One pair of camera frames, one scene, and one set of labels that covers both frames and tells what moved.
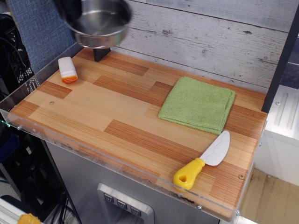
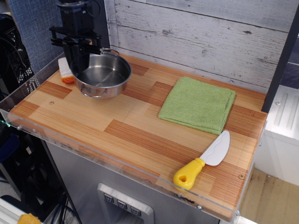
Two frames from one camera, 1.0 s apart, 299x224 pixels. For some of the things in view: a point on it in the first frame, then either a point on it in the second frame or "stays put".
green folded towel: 199,103 stays put
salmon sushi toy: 67,71 stays put
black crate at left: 17,77 stays put
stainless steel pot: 96,24 to 107,76
